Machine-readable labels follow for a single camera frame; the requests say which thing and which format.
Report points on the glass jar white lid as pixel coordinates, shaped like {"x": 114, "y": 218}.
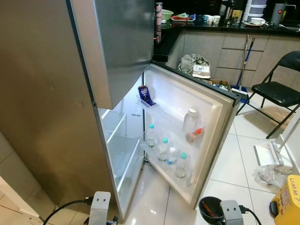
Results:
{"x": 191, "y": 122}

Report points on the green bowl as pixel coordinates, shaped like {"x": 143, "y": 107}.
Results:
{"x": 167, "y": 15}

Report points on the white labelled package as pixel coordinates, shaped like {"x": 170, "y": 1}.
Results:
{"x": 201, "y": 71}

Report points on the white cup with saucer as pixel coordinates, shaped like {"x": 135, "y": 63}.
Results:
{"x": 258, "y": 21}

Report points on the grey electric kettle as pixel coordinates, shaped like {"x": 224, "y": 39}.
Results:
{"x": 277, "y": 14}

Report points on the tall clear tumbler pale lid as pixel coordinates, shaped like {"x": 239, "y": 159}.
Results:
{"x": 158, "y": 23}

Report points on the yellow UMM print box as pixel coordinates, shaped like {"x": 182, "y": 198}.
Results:
{"x": 288, "y": 201}

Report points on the silver fridge compartment door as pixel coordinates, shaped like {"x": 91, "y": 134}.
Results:
{"x": 211, "y": 112}

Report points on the white stacked containers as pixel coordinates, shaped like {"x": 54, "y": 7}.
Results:
{"x": 255, "y": 8}

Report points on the steel thermos flask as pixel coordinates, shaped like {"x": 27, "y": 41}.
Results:
{"x": 229, "y": 13}

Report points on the purple Dairy Milk pack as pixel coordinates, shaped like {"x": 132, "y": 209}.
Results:
{"x": 144, "y": 93}

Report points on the cardboard box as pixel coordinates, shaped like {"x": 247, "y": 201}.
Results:
{"x": 220, "y": 84}

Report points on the silver two-door fridge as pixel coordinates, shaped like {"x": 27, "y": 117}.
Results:
{"x": 37, "y": 93}

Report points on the silver freezer door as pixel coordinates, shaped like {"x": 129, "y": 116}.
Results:
{"x": 122, "y": 47}

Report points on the brown sausage piece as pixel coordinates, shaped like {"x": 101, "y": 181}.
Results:
{"x": 210, "y": 211}

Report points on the crumpled clear plastic bag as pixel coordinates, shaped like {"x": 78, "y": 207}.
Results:
{"x": 269, "y": 177}

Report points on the black folding chair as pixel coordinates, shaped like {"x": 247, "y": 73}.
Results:
{"x": 276, "y": 91}

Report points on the clear bottle white cap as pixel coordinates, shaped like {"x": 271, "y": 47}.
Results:
{"x": 172, "y": 157}

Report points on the white mug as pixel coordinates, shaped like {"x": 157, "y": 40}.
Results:
{"x": 216, "y": 19}
{"x": 206, "y": 18}

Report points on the small jar red lid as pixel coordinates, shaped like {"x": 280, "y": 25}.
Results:
{"x": 196, "y": 135}

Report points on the glass fridge shelf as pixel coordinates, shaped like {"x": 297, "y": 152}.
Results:
{"x": 115, "y": 127}
{"x": 123, "y": 159}

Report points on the yellow tea box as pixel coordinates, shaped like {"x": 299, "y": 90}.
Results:
{"x": 237, "y": 15}

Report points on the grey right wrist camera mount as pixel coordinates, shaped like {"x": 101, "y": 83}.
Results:
{"x": 232, "y": 213}

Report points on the white metal folding stand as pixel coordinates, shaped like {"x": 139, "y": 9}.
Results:
{"x": 269, "y": 154}

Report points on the grey cloth bundle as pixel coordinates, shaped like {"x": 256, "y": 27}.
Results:
{"x": 190, "y": 63}

